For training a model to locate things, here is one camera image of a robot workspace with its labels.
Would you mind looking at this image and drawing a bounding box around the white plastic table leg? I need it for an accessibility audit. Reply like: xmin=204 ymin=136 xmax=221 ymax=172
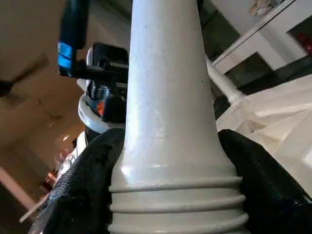
xmin=107 ymin=0 xmax=249 ymax=234
xmin=206 ymin=55 xmax=246 ymax=102

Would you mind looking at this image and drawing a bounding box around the white plastic table top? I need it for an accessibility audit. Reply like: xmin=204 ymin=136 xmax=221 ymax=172
xmin=215 ymin=74 xmax=312 ymax=195

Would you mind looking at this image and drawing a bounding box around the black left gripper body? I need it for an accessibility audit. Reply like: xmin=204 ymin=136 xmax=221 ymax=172
xmin=86 ymin=42 xmax=129 ymax=122

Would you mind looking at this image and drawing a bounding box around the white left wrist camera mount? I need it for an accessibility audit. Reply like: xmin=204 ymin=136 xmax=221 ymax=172
xmin=77 ymin=46 xmax=110 ymax=134

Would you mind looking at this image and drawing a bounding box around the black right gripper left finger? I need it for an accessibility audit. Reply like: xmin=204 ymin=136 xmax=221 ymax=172
xmin=36 ymin=128 xmax=126 ymax=234

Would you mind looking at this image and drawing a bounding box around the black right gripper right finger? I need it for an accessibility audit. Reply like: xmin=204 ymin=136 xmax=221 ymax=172
xmin=216 ymin=129 xmax=312 ymax=234

